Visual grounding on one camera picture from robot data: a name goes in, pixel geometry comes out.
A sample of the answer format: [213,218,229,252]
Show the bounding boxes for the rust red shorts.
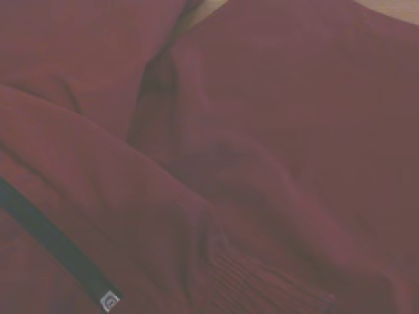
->
[0,0,419,314]

